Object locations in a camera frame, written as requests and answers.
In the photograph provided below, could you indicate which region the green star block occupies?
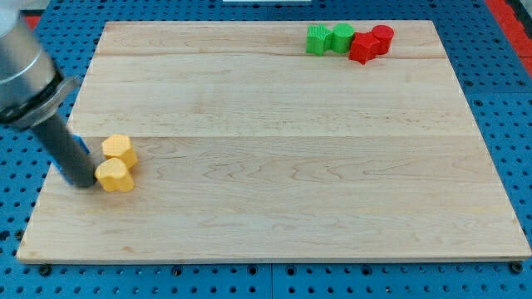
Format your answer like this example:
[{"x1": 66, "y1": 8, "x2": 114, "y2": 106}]
[{"x1": 306, "y1": 24, "x2": 333, "y2": 56}]

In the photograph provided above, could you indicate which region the green circle block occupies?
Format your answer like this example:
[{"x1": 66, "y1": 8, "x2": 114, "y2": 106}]
[{"x1": 331, "y1": 23, "x2": 355, "y2": 54}]

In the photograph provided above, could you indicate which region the red star block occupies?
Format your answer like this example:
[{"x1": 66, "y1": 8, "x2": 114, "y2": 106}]
[{"x1": 348, "y1": 32, "x2": 380, "y2": 65}]

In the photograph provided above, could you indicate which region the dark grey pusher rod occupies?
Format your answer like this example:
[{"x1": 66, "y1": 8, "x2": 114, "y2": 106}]
[{"x1": 31, "y1": 114, "x2": 96, "y2": 188}]

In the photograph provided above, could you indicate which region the yellow hexagon block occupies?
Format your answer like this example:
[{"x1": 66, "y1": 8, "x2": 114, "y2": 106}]
[{"x1": 101, "y1": 135, "x2": 138, "y2": 169}]

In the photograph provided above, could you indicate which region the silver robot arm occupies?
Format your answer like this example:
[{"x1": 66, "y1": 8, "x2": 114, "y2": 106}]
[{"x1": 1, "y1": 0, "x2": 81, "y2": 130}]

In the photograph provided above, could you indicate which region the red circle block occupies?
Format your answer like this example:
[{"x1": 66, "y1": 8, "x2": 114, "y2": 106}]
[{"x1": 372, "y1": 24, "x2": 395, "y2": 55}]

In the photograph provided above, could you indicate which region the yellow heart block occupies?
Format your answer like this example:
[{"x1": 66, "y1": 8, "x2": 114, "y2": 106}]
[{"x1": 95, "y1": 158, "x2": 135, "y2": 192}]

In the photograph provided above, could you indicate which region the wooden board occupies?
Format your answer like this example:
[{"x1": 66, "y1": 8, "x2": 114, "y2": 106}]
[{"x1": 17, "y1": 20, "x2": 531, "y2": 265}]

